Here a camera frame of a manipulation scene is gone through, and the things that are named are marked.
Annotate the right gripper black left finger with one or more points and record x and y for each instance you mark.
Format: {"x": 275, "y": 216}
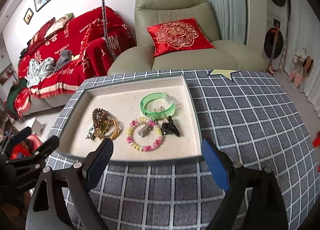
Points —
{"x": 48, "y": 210}

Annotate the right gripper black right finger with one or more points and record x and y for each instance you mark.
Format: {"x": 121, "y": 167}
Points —
{"x": 266, "y": 208}

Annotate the grey checked tablecloth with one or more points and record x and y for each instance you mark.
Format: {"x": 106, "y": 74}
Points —
{"x": 253, "y": 120}

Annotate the cream jewelry tray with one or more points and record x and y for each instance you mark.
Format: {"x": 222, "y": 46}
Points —
{"x": 121, "y": 101}

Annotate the red round box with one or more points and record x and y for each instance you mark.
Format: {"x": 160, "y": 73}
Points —
{"x": 26, "y": 148}

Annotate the light blue clothing bundle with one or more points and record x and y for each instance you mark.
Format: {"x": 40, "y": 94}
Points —
{"x": 38, "y": 71}

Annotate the small framed picture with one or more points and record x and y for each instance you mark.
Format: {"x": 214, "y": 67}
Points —
{"x": 28, "y": 16}

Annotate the grey sofa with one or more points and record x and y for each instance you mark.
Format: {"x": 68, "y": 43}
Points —
{"x": 43, "y": 104}

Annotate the silver necklace pendant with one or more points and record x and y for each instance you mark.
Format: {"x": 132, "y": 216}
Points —
{"x": 91, "y": 132}

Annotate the green plastic bangle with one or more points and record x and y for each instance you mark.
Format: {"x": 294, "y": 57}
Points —
{"x": 155, "y": 100}

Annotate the red embroidered cushion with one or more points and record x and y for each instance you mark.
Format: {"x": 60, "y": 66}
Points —
{"x": 179, "y": 35}

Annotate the green leather armchair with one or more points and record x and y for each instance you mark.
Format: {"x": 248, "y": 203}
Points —
{"x": 227, "y": 55}

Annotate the silver hair clip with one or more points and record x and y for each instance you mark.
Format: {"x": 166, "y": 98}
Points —
{"x": 159, "y": 115}

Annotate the black hair clip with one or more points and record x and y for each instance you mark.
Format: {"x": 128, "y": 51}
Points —
{"x": 169, "y": 128}

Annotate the red wedding sofa blanket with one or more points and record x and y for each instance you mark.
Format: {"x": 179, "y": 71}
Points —
{"x": 90, "y": 37}

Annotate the grey clothing piece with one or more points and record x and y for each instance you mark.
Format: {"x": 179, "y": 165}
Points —
{"x": 64, "y": 58}

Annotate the yellow star patch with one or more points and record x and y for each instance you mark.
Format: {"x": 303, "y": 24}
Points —
{"x": 224, "y": 73}

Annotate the printed face pillow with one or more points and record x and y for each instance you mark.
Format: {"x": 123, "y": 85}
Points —
{"x": 58, "y": 25}

